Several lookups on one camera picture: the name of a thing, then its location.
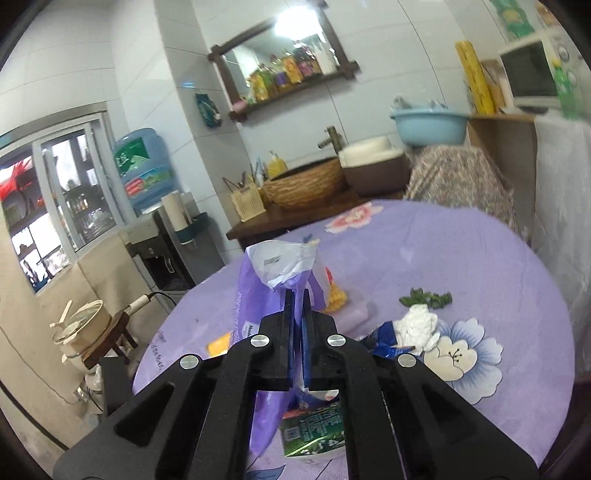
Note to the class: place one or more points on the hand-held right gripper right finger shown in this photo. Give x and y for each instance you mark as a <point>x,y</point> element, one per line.
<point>308,330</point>

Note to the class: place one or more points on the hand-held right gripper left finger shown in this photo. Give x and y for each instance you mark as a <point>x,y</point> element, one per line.
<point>291,330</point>

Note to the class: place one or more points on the purple plastic bag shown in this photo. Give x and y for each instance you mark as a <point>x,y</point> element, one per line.
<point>249,295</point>

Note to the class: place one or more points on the green drink carton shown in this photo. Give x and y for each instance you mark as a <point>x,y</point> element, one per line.
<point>314,429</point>

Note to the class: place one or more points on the orange snack packet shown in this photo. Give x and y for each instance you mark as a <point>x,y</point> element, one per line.
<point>219,344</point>

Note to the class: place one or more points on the blue and white wrapper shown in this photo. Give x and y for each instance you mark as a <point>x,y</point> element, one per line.
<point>382,337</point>

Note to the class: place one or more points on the wooden counter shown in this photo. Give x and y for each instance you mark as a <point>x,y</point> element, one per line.
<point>258,230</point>

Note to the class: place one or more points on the crumpled white tissue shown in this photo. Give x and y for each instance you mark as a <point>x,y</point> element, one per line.
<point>418,325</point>

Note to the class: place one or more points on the green vegetable scraps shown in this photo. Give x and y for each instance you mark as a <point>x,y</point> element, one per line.
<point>425,297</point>

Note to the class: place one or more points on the bamboo chopstick holder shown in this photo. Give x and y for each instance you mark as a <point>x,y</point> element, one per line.
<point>248,203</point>

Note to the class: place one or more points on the wicker wash basin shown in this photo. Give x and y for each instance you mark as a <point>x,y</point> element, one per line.
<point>304,182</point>

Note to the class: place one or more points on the water dispenser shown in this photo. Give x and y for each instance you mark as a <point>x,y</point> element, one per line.
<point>157,258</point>

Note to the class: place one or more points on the yellow bottle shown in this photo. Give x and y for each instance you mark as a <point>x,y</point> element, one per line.
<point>277,166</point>

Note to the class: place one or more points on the stack of paper cups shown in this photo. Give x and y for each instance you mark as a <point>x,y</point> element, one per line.
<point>174,210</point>

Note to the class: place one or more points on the brown and white pot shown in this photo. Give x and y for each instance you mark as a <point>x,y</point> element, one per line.
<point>374,170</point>

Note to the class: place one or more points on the purple floral tablecloth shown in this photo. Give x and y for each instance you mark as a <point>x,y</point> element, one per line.
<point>461,249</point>

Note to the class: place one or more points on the dark wooden stool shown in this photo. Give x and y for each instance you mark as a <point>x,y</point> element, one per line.
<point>115,334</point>

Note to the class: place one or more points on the brass faucet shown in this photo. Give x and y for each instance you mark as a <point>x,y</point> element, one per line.
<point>332,136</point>

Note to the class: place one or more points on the electric cooking pot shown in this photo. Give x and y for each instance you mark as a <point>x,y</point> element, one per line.
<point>81,332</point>

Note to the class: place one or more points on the brown floral cloth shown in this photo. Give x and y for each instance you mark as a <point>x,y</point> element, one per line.
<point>457,180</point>

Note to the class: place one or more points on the blue water jug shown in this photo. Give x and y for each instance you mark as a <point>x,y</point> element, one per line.
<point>143,166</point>

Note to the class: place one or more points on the blue plastic basin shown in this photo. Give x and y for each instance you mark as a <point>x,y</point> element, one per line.
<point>429,129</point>

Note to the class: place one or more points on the sliding window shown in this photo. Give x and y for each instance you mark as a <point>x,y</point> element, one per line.
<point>69,198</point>

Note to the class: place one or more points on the wooden shelf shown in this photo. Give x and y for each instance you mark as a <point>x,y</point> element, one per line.
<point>503,143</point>

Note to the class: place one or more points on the wooden framed mirror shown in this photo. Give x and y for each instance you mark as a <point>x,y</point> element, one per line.
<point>277,41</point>

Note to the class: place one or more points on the white fabric cover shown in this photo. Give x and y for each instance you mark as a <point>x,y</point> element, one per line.
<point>563,194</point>

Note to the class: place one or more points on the yellow roll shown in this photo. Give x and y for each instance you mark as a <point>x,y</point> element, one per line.
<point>473,78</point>

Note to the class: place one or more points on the white microwave oven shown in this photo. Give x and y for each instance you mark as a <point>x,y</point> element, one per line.
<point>531,74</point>

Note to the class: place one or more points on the green soda bottle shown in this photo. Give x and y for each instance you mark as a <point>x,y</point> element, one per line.
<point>568,92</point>

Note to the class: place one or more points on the green hanging package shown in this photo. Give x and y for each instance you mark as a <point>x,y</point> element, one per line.
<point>512,18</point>

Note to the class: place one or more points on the green wall packet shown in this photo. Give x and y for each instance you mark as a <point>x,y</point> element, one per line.
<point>207,110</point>

